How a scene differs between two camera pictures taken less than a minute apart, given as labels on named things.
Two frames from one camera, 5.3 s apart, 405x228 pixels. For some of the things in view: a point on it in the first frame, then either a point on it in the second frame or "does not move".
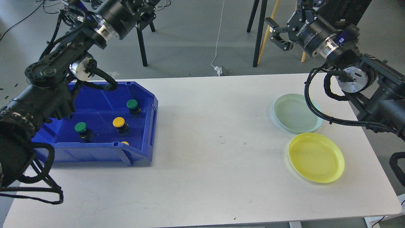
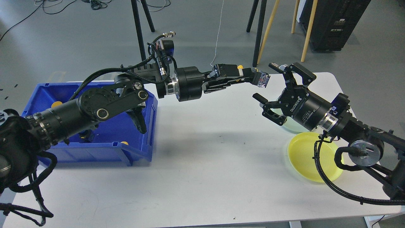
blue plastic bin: [104, 125] does not move
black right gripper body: [311, 31] -> [309, 110]
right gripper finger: [274, 27] -> [281, 68]
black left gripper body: [122, 16] -> [187, 84]
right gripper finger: [285, 46] -> [259, 98]
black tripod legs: [263, 14] does not move
